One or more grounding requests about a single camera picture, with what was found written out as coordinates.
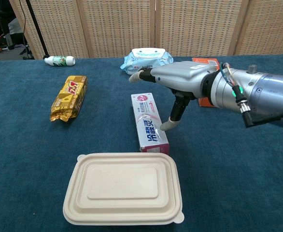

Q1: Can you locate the black tripod stand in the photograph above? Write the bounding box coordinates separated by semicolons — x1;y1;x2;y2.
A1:
25;0;50;59

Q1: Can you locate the beige lidded food container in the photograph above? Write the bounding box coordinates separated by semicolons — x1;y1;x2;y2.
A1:
62;152;185;226

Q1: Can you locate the dark blue tablecloth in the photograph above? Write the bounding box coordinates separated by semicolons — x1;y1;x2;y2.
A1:
0;54;283;232

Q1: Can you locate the orange cardboard box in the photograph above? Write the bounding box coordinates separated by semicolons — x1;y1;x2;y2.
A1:
191;57;221;107

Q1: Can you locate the white and pink toothpaste box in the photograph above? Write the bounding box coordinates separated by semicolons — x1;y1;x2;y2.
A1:
130;92;170;155

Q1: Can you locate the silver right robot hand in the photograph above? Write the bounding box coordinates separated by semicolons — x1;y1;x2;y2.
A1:
128;60;216;131

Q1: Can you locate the woven folding screen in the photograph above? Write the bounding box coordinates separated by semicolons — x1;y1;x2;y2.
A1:
9;0;283;60

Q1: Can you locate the black connector cable on arm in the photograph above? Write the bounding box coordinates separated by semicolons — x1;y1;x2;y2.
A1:
219;62;283;128

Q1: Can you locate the gold snack bag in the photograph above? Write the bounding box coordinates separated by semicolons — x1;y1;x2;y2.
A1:
50;75;88;123

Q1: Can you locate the light blue wet wipes pack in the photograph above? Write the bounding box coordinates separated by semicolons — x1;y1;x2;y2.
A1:
120;47;175;76

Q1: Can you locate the thin black hanging cable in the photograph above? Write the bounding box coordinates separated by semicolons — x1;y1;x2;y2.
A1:
19;0;29;48

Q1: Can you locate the white bottle with green label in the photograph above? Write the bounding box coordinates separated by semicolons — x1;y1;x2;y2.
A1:
44;55;76;67

